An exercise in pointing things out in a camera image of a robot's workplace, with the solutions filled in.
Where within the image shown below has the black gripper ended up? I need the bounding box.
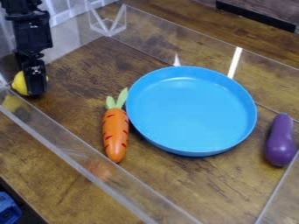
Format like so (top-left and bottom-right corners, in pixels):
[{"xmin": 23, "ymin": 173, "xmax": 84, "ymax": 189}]
[{"xmin": 0, "ymin": 0, "xmax": 52, "ymax": 95}]

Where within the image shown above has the yellow toy lemon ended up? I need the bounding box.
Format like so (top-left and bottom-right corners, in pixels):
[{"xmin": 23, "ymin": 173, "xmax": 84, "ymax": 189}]
[{"xmin": 12, "ymin": 71, "xmax": 50, "ymax": 95}]

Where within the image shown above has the blue round plastic tray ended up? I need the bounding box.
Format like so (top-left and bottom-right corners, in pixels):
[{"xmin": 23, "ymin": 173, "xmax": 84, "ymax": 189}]
[{"xmin": 126, "ymin": 66, "xmax": 258, "ymax": 157}]

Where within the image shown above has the orange toy carrot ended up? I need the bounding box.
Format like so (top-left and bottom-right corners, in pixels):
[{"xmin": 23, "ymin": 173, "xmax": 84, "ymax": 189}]
[{"xmin": 102, "ymin": 88, "xmax": 128, "ymax": 163}]

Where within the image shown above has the blue object at corner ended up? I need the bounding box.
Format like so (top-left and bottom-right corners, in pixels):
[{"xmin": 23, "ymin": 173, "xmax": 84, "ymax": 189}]
[{"xmin": 0, "ymin": 192, "xmax": 23, "ymax": 224}]

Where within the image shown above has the purple toy eggplant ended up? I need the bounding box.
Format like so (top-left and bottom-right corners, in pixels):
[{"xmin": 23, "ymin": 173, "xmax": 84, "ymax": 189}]
[{"xmin": 266, "ymin": 113, "xmax": 297, "ymax": 166}]

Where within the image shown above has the clear acrylic barrier wall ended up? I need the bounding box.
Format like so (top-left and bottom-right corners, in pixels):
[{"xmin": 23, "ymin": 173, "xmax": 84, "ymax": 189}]
[{"xmin": 0, "ymin": 0, "xmax": 299, "ymax": 224}]

